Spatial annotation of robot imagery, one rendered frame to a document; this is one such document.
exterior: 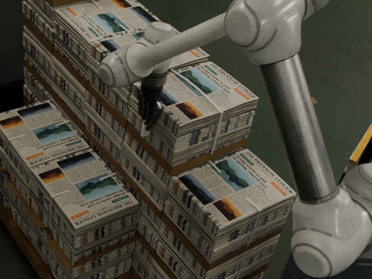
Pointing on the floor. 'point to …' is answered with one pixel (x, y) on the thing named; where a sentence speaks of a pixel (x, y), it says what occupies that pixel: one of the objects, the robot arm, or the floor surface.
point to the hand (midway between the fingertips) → (145, 128)
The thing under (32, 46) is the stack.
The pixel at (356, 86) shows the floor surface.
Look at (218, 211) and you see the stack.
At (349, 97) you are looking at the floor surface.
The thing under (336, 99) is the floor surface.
